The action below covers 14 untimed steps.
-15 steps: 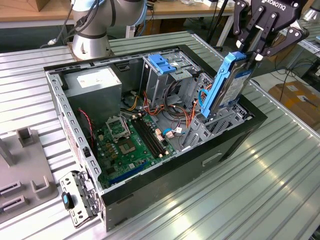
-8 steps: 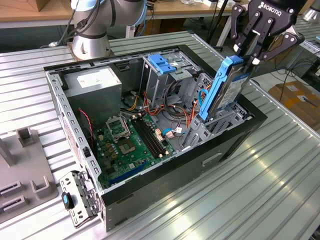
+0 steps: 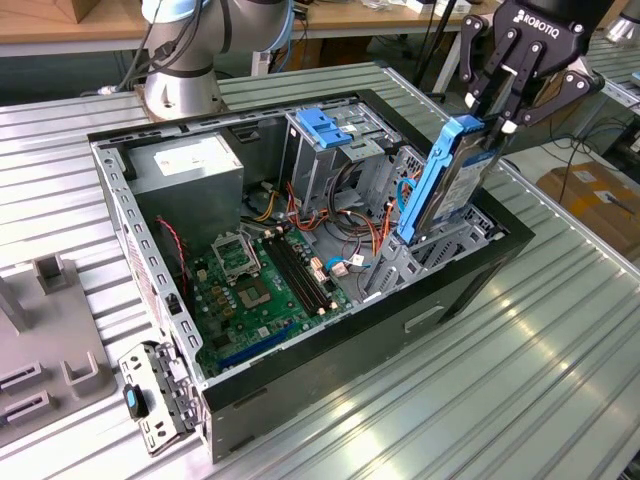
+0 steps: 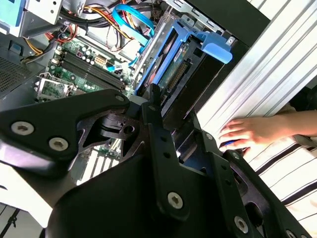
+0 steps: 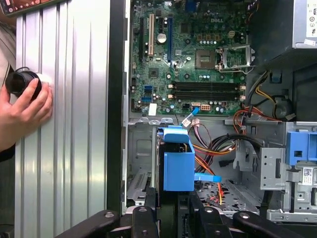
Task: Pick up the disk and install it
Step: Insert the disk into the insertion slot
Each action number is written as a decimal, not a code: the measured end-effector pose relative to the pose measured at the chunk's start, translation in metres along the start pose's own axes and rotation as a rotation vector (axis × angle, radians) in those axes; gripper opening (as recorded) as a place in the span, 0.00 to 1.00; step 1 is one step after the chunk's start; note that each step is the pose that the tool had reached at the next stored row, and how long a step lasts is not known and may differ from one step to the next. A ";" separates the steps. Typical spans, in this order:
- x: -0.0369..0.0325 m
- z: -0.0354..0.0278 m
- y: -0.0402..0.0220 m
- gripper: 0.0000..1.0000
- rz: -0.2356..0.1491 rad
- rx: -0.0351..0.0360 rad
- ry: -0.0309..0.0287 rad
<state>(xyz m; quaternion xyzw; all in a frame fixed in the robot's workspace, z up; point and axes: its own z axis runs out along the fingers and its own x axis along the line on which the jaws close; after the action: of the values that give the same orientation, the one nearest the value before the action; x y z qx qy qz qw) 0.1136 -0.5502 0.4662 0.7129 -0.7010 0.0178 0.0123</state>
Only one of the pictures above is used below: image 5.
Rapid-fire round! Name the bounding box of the red orange wire bundle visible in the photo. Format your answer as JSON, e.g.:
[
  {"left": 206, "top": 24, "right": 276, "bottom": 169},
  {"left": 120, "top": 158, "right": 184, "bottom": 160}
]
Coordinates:
[{"left": 188, "top": 106, "right": 282, "bottom": 159}]

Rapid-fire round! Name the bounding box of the metal wire locking lever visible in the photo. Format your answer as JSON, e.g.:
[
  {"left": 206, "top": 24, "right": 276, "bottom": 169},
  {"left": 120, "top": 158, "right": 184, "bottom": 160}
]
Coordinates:
[{"left": 214, "top": 64, "right": 256, "bottom": 75}]

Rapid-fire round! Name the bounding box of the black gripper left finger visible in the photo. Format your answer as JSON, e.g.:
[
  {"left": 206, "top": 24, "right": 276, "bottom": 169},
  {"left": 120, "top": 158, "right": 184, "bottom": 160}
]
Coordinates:
[{"left": 55, "top": 187, "right": 159, "bottom": 238}]

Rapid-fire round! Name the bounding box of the blue expansion slot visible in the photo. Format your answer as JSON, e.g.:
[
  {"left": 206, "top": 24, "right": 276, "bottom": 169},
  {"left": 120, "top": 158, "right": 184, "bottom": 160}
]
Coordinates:
[{"left": 167, "top": 13, "right": 173, "bottom": 63}]

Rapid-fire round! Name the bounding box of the grey metal disk bay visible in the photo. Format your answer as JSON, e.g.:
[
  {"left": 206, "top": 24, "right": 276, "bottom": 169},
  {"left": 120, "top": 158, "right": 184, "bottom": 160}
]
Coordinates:
[{"left": 125, "top": 118, "right": 263, "bottom": 220}]

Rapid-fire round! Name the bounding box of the hard disk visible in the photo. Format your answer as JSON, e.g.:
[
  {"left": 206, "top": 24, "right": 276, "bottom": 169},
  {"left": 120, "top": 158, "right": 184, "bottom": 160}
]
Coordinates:
[{"left": 155, "top": 125, "right": 222, "bottom": 238}]

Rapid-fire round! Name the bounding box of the CPU socket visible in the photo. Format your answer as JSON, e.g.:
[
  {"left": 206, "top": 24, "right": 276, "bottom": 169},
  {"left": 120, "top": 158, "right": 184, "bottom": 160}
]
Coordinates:
[{"left": 194, "top": 48, "right": 217, "bottom": 70}]

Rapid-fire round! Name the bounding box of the round black hand tool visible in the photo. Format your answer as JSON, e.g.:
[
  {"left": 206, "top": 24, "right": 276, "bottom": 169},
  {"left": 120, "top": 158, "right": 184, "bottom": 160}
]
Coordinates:
[{"left": 4, "top": 66, "right": 53, "bottom": 104}]

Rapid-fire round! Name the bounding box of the red orange disk power wire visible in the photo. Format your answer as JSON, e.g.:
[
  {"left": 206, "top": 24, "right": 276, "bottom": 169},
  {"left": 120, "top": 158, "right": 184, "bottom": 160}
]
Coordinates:
[{"left": 194, "top": 158, "right": 225, "bottom": 206}]

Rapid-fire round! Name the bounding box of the metal socket cover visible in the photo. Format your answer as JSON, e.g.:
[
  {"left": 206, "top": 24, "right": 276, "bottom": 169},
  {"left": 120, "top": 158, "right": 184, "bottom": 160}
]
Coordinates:
[{"left": 216, "top": 44, "right": 256, "bottom": 70}]

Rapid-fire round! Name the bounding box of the white expansion slot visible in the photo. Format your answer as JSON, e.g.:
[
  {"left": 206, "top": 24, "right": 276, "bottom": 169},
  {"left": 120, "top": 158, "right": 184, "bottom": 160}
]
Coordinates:
[{"left": 148, "top": 13, "right": 155, "bottom": 57}]

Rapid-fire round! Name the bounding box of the bare person hand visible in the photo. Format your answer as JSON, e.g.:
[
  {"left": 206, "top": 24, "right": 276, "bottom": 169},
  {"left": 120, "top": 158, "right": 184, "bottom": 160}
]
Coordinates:
[{"left": 0, "top": 78, "right": 54, "bottom": 153}]

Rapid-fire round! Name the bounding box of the black PC case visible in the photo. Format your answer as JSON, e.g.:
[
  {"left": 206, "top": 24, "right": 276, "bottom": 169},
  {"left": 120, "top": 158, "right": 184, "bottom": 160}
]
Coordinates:
[{"left": 106, "top": 0, "right": 317, "bottom": 238}]

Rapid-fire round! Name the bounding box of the green motherboard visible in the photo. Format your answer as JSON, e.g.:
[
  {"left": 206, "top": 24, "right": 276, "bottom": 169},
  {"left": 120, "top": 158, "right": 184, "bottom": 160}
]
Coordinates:
[{"left": 128, "top": 0, "right": 250, "bottom": 117}]

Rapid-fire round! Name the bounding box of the yellow black wire bundle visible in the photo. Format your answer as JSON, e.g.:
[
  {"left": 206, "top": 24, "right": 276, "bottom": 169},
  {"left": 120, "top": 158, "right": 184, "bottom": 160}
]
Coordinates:
[{"left": 246, "top": 70, "right": 297, "bottom": 123}]

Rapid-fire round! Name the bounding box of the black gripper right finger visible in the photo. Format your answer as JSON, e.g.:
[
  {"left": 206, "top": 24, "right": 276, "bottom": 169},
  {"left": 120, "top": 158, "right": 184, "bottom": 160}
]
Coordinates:
[{"left": 189, "top": 189, "right": 299, "bottom": 238}]

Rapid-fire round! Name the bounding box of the blue plastic drive latch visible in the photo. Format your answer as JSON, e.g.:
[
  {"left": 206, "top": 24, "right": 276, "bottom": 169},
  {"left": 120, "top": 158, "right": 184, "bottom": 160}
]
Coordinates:
[{"left": 286, "top": 128, "right": 317, "bottom": 167}]

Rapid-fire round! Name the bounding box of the black RAM slot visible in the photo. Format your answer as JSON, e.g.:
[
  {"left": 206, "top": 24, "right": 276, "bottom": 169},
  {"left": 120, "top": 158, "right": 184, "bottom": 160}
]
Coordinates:
[
  {"left": 172, "top": 95, "right": 245, "bottom": 101},
  {"left": 172, "top": 81, "right": 245, "bottom": 87},
  {"left": 172, "top": 91, "right": 245, "bottom": 96},
  {"left": 172, "top": 86, "right": 245, "bottom": 91}
]

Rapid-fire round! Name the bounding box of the smartphone with colourful screen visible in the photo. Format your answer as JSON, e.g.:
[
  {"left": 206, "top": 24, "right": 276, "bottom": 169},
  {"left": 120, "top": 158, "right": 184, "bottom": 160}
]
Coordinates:
[{"left": 0, "top": 0, "right": 72, "bottom": 17}]

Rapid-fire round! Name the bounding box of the black expansion slot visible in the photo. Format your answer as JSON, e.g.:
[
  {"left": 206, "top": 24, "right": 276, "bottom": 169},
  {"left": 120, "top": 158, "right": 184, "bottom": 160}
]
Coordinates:
[{"left": 139, "top": 16, "right": 145, "bottom": 63}]

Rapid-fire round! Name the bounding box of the short blue data wire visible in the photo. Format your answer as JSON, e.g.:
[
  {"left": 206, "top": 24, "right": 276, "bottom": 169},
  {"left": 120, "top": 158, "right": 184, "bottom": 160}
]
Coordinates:
[{"left": 182, "top": 106, "right": 201, "bottom": 127}]

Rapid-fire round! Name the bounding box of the grey power supply unit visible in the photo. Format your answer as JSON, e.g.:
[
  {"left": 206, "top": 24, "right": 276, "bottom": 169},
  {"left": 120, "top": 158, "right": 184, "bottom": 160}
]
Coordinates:
[{"left": 249, "top": 0, "right": 317, "bottom": 67}]

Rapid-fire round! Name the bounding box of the grey metal drive cage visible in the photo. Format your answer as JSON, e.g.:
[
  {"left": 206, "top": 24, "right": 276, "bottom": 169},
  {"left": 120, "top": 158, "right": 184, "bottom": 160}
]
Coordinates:
[{"left": 260, "top": 121, "right": 317, "bottom": 224}]

